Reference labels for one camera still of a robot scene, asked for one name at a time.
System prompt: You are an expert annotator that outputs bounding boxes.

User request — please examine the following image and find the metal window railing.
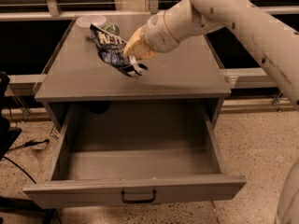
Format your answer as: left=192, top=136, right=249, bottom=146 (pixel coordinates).
left=0, top=0, right=299, bottom=114

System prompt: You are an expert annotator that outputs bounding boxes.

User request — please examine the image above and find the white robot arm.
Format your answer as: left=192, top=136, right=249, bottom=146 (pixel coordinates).
left=124, top=0, right=299, bottom=106

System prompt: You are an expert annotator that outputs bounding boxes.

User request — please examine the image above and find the open grey top drawer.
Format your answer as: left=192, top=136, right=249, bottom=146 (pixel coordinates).
left=23, top=100, right=246, bottom=208

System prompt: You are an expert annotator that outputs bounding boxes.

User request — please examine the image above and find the blue Kettle chip bag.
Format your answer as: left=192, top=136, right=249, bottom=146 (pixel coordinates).
left=90, top=24, right=148, bottom=77

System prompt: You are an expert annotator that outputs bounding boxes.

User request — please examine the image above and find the green soda can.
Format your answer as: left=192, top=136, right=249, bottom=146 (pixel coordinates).
left=103, top=22, right=120, bottom=35

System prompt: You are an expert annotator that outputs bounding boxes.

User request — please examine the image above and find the white ceramic bowl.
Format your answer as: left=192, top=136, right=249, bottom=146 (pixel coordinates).
left=76, top=15, right=107, bottom=38

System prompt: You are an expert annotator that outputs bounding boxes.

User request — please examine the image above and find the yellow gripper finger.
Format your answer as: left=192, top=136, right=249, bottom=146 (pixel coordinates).
left=123, top=26, right=147, bottom=58
left=135, top=47, right=156, bottom=60

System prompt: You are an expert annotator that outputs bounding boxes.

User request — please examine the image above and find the black equipment at left edge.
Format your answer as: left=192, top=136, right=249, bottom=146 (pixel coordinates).
left=0, top=72, right=21, bottom=160

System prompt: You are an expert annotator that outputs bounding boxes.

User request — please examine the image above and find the black drawer handle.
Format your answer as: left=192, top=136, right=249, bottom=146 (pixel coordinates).
left=121, top=189, right=157, bottom=204

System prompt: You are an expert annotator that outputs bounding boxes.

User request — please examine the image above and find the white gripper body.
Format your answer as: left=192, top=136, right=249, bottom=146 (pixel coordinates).
left=143, top=11, right=179, bottom=53

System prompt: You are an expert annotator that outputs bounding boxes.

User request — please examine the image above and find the grey cabinet with counter top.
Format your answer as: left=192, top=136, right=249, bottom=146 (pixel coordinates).
left=33, top=13, right=232, bottom=133

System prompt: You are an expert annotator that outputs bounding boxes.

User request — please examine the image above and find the black cable on floor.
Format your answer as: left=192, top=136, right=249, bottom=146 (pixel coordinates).
left=0, top=138, right=50, bottom=184

